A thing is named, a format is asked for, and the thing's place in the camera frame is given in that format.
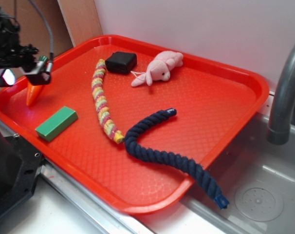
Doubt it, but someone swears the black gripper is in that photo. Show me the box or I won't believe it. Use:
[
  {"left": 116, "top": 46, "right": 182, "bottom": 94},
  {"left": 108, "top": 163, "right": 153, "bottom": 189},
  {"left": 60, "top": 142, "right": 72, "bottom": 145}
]
[{"left": 0, "top": 7, "right": 52, "bottom": 87}]

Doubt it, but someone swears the orange toy carrot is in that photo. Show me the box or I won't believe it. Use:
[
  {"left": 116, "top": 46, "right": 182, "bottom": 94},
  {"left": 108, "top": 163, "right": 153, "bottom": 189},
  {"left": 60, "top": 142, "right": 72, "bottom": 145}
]
[{"left": 26, "top": 56, "right": 48, "bottom": 107}]

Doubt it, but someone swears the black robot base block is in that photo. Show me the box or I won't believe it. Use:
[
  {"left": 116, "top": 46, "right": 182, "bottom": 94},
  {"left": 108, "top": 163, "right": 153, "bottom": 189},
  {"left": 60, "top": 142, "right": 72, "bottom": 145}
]
[{"left": 0, "top": 132, "right": 43, "bottom": 220}]

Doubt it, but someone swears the green wooden block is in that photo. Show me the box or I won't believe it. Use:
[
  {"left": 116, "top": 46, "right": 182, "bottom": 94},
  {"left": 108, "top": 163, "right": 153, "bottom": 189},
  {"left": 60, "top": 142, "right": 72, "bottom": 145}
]
[{"left": 35, "top": 106, "right": 78, "bottom": 142}]

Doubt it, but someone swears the brown cardboard panel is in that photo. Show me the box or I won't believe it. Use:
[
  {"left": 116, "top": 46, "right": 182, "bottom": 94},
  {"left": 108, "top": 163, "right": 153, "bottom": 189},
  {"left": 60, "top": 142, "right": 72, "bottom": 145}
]
[{"left": 0, "top": 0, "right": 102, "bottom": 56}]

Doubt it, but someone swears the black square box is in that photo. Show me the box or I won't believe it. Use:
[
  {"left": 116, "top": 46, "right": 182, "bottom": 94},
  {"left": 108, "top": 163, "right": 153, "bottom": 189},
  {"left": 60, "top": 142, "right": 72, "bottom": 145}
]
[{"left": 105, "top": 51, "right": 137, "bottom": 74}]

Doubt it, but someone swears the red plastic tray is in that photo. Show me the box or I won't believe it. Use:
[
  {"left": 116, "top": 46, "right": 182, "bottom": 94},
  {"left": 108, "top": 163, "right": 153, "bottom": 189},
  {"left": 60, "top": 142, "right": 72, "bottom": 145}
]
[{"left": 0, "top": 35, "right": 269, "bottom": 214}]

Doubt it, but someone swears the pink plush bunny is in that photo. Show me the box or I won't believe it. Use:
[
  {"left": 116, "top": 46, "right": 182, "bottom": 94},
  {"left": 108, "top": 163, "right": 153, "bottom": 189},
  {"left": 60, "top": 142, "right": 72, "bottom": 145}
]
[{"left": 131, "top": 51, "right": 184, "bottom": 87}]

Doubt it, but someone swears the grey sink faucet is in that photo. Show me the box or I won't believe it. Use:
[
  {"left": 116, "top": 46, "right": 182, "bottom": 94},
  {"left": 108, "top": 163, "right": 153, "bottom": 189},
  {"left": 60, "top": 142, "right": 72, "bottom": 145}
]
[{"left": 267, "top": 45, "right": 295, "bottom": 145}]

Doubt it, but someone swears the grey plastic sink basin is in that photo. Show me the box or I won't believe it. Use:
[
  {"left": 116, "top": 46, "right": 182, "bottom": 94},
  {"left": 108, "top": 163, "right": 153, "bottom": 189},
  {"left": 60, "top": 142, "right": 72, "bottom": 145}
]
[{"left": 137, "top": 112, "right": 295, "bottom": 234}]

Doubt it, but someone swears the grey braided cable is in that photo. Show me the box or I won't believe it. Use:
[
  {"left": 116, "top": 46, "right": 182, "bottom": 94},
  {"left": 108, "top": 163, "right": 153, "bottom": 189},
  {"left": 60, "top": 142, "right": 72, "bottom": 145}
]
[{"left": 28, "top": 0, "right": 55, "bottom": 69}]

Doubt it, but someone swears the pink yellow twisted rope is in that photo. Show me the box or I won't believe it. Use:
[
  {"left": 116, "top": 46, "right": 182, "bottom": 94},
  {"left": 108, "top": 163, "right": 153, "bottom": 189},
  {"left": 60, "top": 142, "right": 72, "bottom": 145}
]
[{"left": 91, "top": 58, "right": 125, "bottom": 144}]

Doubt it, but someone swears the dark blue twisted rope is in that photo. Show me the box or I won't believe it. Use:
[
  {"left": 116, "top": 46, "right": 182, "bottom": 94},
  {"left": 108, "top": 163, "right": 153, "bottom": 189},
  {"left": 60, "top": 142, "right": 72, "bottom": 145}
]
[{"left": 124, "top": 108, "right": 230, "bottom": 210}]

